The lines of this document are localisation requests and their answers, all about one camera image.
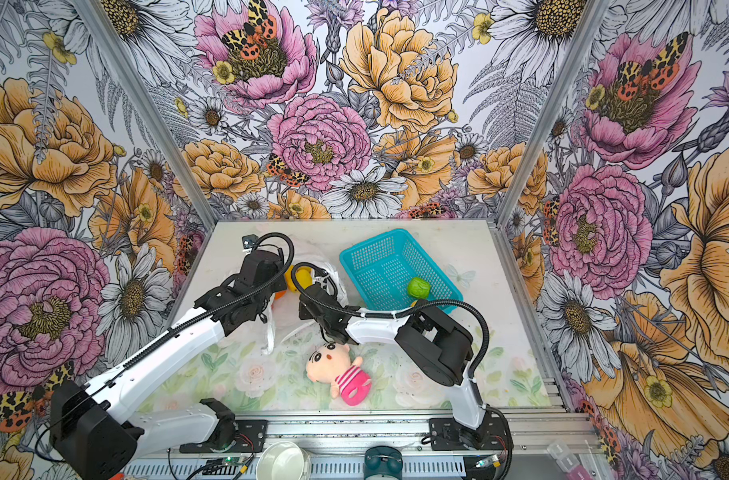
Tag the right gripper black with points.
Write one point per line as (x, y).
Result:
(302, 311)

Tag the teal plastic basket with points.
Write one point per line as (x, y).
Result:
(382, 267)

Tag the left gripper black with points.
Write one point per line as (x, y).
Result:
(280, 286)

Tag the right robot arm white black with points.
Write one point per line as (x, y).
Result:
(438, 345)

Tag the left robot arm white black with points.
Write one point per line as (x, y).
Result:
(95, 427)

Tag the dark green round object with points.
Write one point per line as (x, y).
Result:
(383, 462)

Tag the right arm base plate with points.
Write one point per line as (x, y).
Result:
(445, 434)

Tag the yellow toy fruit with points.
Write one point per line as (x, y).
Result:
(304, 276)

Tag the white round bowl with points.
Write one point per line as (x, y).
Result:
(284, 461)

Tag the green toy fruit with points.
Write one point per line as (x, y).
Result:
(418, 288)

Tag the aluminium frame rail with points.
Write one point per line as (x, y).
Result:
(340, 433)

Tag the pink plush doll toy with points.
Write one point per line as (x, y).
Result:
(331, 364)

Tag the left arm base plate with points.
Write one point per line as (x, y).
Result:
(241, 436)

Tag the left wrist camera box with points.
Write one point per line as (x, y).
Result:
(248, 242)

